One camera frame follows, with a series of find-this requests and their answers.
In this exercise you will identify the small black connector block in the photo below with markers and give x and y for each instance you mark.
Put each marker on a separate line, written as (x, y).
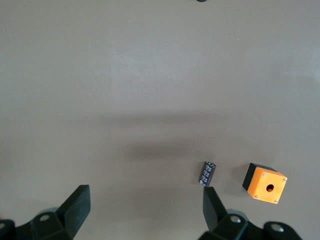
(207, 173)

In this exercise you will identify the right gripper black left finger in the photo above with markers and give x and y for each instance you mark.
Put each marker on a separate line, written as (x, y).
(72, 212)

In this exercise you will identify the orange black button enclosure box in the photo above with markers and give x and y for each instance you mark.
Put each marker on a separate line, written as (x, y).
(267, 187)

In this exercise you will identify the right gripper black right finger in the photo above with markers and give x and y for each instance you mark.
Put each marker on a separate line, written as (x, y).
(215, 215)

